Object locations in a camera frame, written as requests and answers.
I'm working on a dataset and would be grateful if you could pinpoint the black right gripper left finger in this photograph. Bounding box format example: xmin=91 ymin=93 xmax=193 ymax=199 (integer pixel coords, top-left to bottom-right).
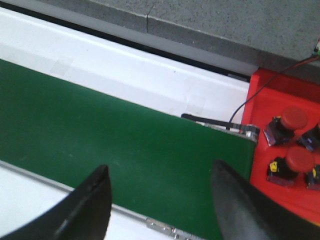
xmin=3 ymin=164 xmax=112 ymax=240

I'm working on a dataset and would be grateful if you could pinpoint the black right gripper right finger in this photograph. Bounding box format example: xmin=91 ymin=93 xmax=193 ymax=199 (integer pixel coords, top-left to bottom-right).
xmin=211 ymin=159 xmax=320 ymax=240

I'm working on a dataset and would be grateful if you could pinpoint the red mushroom push button switch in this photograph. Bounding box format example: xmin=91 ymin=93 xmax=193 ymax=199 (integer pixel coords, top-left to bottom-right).
xmin=266 ymin=145 xmax=316 ymax=187
xmin=305 ymin=164 xmax=320 ymax=191
xmin=263 ymin=106 xmax=308 ymax=147
xmin=297 ymin=123 xmax=320 ymax=152

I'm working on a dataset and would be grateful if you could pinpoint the red plastic bin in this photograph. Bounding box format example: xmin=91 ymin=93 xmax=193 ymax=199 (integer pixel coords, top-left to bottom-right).
xmin=241 ymin=75 xmax=320 ymax=223

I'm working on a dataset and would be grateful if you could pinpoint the steel conveyor end roller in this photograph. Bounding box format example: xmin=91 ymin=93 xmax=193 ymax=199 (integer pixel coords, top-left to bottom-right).
xmin=241 ymin=124 xmax=261 ymax=144

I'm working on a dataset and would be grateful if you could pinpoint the green conveyor belt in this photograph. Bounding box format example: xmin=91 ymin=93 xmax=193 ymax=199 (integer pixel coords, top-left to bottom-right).
xmin=0 ymin=60 xmax=256 ymax=240

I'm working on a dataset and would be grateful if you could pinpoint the grey stone counter slab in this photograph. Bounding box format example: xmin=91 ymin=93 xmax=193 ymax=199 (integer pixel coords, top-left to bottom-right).
xmin=32 ymin=0 xmax=320 ymax=81

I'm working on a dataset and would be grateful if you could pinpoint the aluminium conveyor side rail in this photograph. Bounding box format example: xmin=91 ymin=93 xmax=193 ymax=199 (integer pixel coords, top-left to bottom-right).
xmin=0 ymin=162 xmax=195 ymax=240

